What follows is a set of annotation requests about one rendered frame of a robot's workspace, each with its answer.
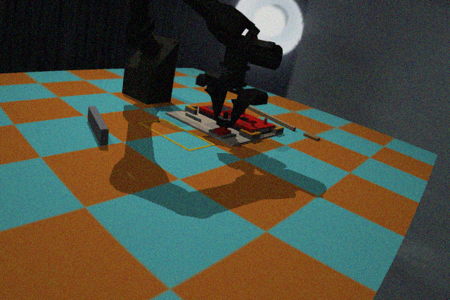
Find tan long thin bar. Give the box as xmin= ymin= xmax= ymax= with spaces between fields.
xmin=247 ymin=105 xmax=296 ymax=131

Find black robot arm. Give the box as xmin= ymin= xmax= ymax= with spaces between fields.
xmin=125 ymin=0 xmax=283 ymax=90

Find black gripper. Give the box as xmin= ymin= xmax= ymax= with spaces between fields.
xmin=195 ymin=58 xmax=268 ymax=126

